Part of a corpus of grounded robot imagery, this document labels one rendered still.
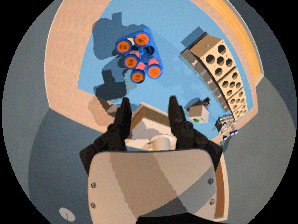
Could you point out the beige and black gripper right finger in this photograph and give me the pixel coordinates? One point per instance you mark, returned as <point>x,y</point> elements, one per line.
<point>187,136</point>

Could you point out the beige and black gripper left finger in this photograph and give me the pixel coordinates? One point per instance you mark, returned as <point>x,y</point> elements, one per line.
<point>115,135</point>

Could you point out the clear conical tube with red liquid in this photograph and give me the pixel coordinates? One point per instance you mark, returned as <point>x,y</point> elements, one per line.
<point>154,70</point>

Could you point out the blue tube rack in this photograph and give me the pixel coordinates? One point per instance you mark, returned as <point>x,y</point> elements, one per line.
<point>152,52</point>

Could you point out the light blue bench mat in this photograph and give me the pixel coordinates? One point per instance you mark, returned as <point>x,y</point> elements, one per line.
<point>175,25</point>

